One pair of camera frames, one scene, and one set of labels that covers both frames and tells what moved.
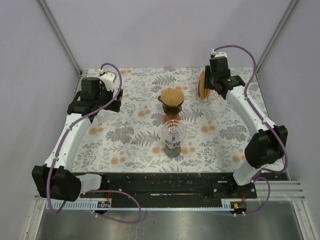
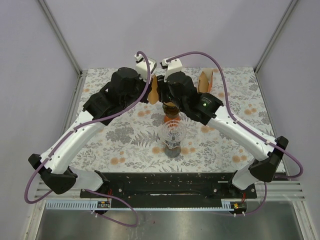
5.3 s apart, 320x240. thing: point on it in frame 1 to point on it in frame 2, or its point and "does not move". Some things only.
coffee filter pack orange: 203,93 does not move
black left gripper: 114,105 to 145,98
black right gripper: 207,74 to 161,86
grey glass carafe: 174,152 does not move
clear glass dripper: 173,132 does not move
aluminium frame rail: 286,190 does not move
